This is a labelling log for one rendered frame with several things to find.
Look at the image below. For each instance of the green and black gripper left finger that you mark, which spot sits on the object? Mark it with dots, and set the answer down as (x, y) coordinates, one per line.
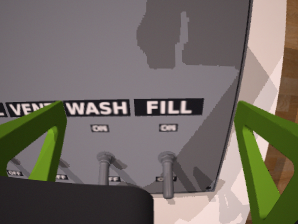
(19, 133)

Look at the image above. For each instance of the grey switch panel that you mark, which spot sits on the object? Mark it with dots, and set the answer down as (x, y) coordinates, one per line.
(149, 87)

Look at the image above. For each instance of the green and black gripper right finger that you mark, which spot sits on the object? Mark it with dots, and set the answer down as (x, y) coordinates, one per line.
(261, 189)

